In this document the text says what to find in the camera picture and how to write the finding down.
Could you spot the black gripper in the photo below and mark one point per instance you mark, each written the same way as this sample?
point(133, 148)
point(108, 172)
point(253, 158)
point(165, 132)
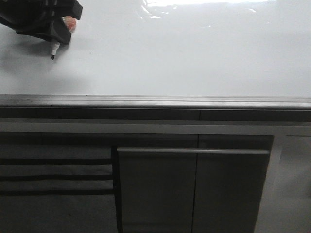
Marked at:
point(19, 14)

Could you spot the red magnet taped to marker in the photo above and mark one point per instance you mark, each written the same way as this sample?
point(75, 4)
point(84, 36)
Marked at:
point(70, 23)

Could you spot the white whiteboard marker pen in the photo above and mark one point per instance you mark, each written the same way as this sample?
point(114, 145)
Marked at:
point(54, 48)

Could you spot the grey cabinet panel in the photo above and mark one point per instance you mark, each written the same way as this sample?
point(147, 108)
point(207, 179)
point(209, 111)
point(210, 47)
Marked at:
point(175, 190)

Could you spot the white whiteboard with metal frame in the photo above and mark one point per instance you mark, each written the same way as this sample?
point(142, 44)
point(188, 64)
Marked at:
point(253, 54)

